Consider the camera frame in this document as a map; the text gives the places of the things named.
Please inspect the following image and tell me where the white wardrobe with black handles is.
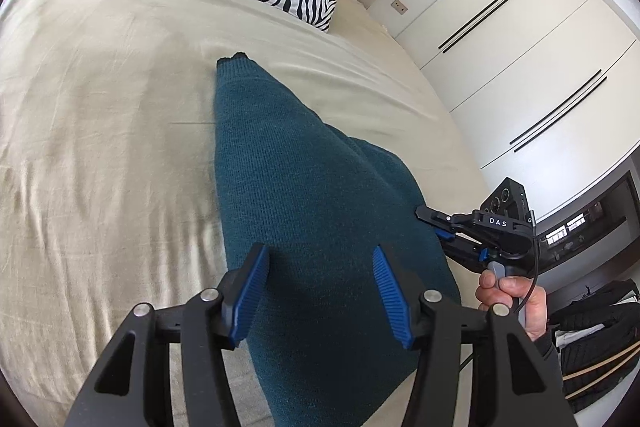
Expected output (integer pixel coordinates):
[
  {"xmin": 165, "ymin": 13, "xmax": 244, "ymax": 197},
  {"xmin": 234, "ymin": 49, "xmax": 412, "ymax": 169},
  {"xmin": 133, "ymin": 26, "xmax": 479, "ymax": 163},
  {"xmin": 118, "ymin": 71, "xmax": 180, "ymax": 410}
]
[{"xmin": 398, "ymin": 0, "xmax": 639, "ymax": 218}]

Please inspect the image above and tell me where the wall power socket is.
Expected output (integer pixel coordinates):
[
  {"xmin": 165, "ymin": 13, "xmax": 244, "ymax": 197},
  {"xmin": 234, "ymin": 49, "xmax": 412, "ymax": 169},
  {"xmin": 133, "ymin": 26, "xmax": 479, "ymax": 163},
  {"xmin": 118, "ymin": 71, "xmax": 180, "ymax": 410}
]
[{"xmin": 390, "ymin": 0, "xmax": 408, "ymax": 15}]

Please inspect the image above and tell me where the dark clothing pile on floor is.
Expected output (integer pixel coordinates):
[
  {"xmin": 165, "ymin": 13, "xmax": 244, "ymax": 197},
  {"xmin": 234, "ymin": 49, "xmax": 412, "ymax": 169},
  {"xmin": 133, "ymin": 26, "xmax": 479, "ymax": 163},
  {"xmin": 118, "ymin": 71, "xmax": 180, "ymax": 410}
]
[{"xmin": 549, "ymin": 280, "xmax": 639, "ymax": 414}]

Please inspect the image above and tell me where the dark teal knit sweater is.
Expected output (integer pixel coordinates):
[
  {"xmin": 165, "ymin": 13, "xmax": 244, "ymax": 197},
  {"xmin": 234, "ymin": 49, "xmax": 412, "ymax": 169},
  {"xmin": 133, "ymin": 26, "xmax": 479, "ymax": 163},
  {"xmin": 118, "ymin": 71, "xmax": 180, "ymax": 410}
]
[{"xmin": 214, "ymin": 53, "xmax": 459, "ymax": 426}]

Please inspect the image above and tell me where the beige bed cover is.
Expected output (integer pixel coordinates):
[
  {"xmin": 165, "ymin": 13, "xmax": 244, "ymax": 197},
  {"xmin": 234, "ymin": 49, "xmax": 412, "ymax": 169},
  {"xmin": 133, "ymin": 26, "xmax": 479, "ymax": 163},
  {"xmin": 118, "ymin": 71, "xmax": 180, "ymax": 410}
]
[{"xmin": 1, "ymin": 0, "xmax": 489, "ymax": 426}]

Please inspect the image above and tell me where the person's right hand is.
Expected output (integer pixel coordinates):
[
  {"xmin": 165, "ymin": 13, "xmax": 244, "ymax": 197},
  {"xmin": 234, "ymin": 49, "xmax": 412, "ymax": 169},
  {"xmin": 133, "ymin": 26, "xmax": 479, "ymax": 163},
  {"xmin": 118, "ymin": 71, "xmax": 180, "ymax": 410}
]
[{"xmin": 474, "ymin": 269, "xmax": 551, "ymax": 343}]

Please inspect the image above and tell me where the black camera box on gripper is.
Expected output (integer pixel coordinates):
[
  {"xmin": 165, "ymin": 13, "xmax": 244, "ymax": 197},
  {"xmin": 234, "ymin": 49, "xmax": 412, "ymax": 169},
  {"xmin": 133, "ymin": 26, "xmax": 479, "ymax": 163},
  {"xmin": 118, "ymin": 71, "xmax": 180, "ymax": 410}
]
[{"xmin": 480, "ymin": 178, "xmax": 534, "ymax": 225}]

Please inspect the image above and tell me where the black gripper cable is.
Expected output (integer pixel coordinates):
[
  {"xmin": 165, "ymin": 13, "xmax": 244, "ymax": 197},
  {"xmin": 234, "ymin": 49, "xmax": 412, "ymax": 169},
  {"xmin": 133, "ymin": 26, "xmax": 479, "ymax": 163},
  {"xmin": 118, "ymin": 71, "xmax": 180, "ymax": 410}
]
[{"xmin": 456, "ymin": 210, "xmax": 542, "ymax": 373}]

